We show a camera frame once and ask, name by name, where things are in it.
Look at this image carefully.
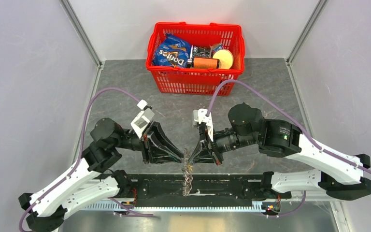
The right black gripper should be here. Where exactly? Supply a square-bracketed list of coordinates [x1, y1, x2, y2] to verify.
[188, 124, 259, 165]

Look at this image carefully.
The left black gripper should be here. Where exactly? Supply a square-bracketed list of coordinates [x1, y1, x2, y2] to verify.
[113, 120, 186, 164]

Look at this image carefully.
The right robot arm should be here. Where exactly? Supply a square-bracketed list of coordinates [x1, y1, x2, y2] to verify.
[189, 103, 371, 201]

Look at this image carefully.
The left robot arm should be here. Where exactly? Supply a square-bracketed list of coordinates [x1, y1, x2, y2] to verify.
[18, 118, 184, 232]

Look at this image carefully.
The red plastic shopping basket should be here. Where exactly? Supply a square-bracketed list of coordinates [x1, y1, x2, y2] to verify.
[145, 22, 245, 95]

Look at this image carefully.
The orange can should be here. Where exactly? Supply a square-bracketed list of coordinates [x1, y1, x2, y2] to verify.
[191, 57, 220, 69]

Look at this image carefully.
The blue Doritos chip bag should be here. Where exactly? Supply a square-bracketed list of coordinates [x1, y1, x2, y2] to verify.
[152, 34, 191, 68]

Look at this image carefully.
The round yellow lid container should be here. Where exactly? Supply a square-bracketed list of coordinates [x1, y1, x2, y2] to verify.
[213, 49, 234, 69]

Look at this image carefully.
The dark printed snack packet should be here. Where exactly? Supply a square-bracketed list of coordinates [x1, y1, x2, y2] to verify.
[190, 45, 211, 59]

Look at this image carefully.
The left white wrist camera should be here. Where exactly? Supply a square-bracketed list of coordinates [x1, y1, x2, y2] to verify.
[130, 100, 155, 139]

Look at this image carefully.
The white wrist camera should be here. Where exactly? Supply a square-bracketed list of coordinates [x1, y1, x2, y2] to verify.
[193, 108, 214, 142]
[130, 100, 155, 139]

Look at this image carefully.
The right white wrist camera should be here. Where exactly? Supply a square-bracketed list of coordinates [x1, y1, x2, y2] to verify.
[193, 108, 214, 142]

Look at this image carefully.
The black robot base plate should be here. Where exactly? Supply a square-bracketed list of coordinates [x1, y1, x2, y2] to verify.
[89, 173, 314, 208]

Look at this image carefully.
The slotted metal cable duct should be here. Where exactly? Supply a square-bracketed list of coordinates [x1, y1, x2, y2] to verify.
[83, 200, 277, 214]

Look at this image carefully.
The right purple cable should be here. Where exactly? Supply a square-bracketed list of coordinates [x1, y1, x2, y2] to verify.
[206, 79, 371, 218]

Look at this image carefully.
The purple cable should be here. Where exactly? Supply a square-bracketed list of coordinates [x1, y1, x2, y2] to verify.
[19, 87, 140, 232]
[206, 79, 371, 218]

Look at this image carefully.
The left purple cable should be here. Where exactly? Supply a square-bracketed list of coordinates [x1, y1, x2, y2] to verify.
[19, 87, 140, 232]

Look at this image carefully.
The left aluminium frame post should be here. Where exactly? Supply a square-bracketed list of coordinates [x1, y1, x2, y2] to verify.
[60, 0, 103, 68]

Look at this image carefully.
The aluminium frame post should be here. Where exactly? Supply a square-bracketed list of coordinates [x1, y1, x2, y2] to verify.
[285, 0, 328, 65]
[60, 0, 103, 68]

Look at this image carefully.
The right aluminium frame post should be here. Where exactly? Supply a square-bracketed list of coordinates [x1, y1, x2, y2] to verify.
[285, 0, 328, 65]

